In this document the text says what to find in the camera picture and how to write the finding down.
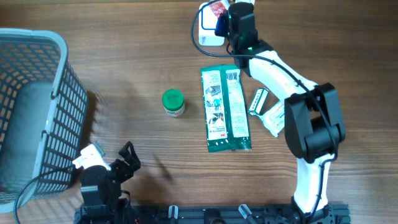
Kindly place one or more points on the green white small box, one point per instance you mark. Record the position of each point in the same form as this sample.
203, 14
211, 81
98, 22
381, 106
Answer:
258, 101

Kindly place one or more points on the green lid jar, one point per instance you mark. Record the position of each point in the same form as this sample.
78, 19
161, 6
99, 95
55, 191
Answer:
173, 102

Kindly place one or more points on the grey plastic mesh basket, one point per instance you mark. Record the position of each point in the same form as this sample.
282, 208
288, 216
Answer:
43, 109

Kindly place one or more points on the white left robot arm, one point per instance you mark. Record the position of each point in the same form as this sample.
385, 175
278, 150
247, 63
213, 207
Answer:
101, 186

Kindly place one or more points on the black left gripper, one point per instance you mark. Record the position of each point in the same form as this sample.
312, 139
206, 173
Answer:
127, 172

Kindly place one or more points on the teal wet wipes packet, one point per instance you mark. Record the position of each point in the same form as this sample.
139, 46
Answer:
274, 119

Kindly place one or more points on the red snack packet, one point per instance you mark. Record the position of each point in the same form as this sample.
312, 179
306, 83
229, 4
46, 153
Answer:
219, 7

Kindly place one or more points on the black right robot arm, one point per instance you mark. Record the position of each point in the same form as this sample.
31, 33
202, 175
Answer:
313, 122

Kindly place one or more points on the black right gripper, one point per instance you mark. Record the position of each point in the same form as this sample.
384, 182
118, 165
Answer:
219, 27

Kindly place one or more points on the white barcode scanner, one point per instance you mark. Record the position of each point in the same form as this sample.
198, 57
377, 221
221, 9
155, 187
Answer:
206, 28

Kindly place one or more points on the green 3M gloves packet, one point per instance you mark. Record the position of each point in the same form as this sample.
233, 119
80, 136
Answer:
227, 126

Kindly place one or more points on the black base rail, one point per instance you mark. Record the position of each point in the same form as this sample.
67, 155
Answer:
277, 213

